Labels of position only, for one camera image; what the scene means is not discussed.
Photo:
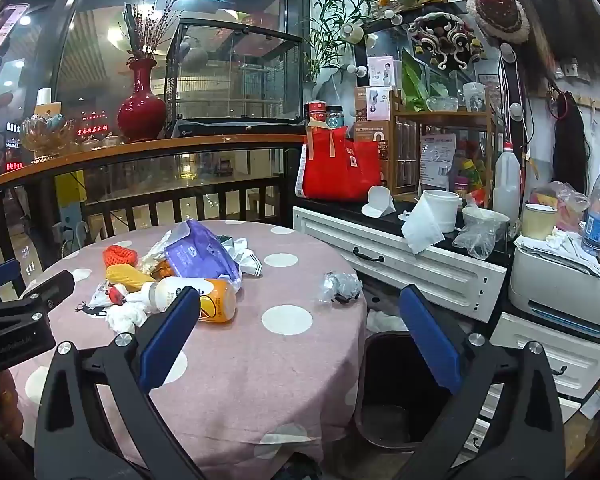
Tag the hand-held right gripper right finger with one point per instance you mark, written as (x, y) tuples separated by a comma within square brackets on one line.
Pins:
[(430, 340)]

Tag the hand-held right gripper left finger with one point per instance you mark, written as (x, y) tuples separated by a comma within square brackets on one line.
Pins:
[(172, 330)]

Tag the small white tissue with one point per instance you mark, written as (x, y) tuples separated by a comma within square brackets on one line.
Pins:
[(125, 316)]

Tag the white bottle with orange label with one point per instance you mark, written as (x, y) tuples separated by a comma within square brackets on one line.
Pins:
[(215, 300)]

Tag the black trash bin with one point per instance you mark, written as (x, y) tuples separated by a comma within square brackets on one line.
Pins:
[(395, 395)]

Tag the purple wet wipe packet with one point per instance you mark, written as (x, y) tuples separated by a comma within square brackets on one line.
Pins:
[(205, 255)]

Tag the striped white wrapper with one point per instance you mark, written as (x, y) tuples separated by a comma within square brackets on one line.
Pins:
[(247, 260)]

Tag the clear plastic wrapper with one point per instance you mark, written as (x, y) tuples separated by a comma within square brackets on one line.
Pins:
[(340, 287)]

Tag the white drawer cabinet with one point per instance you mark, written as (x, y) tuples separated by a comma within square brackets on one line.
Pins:
[(430, 270)]

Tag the light blue box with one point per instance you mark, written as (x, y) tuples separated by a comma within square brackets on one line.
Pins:
[(72, 217)]

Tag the orange foam fruit net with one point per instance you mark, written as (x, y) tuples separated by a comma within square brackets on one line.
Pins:
[(120, 256)]

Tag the pink polka-dot tablecloth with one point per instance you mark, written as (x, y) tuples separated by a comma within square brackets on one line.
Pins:
[(260, 360)]

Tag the yellow box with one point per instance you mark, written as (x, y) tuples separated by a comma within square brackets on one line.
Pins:
[(72, 187)]

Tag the bowl in clear plastic bag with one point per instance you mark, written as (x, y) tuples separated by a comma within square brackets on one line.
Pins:
[(480, 230)]

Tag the white round tub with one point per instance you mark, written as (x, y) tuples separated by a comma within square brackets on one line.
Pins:
[(450, 210)]

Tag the white printer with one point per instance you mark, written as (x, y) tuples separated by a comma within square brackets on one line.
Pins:
[(555, 285)]

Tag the white folded paper cup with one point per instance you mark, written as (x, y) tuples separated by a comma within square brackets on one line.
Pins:
[(379, 202)]

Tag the gold lotus ornament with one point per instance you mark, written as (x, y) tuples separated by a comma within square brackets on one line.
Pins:
[(47, 135)]

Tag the pile of white cloths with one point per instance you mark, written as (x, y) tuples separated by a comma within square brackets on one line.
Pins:
[(560, 247)]

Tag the cream paper cup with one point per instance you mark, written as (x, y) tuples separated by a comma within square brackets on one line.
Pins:
[(539, 222)]

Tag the white plastic jug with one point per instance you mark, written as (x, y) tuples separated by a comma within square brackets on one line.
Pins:
[(506, 185)]

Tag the white printed packet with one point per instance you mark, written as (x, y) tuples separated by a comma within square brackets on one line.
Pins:
[(437, 160)]

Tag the wooden railing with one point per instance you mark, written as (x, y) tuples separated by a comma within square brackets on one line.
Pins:
[(180, 144)]

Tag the red tote bag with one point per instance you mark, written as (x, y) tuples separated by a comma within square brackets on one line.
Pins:
[(340, 170)]

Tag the clear plastic bag with items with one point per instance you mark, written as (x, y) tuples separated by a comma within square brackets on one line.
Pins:
[(567, 205)]

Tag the red ceramic vase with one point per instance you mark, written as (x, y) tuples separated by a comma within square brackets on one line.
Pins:
[(141, 115)]

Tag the clear water bottle blue label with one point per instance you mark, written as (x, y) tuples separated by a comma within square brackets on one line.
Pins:
[(597, 215)]

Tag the brown product box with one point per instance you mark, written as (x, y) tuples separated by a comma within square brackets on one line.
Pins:
[(375, 132)]

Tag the wooden shelf rack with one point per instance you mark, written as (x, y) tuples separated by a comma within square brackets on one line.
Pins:
[(480, 119)]

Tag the black hair wig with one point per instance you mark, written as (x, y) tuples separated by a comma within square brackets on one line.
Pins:
[(570, 150)]

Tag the glass bowl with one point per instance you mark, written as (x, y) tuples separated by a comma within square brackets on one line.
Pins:
[(441, 103)]

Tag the blue lid jar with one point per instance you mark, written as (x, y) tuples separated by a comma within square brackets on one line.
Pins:
[(334, 117)]

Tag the clear printed cup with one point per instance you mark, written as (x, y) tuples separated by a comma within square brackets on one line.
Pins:
[(474, 97)]

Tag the red lid jar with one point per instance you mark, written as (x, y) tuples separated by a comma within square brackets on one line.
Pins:
[(316, 112)]

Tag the glass display case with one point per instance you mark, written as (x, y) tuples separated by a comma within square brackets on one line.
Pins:
[(235, 80)]

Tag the dried red branches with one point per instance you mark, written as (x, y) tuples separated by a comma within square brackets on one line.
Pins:
[(147, 30)]

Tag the ornate beaded headdress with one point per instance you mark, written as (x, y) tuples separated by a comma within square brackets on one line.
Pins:
[(445, 37)]

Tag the green bamboo plant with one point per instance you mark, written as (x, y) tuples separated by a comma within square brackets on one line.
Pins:
[(325, 35)]

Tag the red round hat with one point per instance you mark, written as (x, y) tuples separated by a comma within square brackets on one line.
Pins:
[(497, 12)]

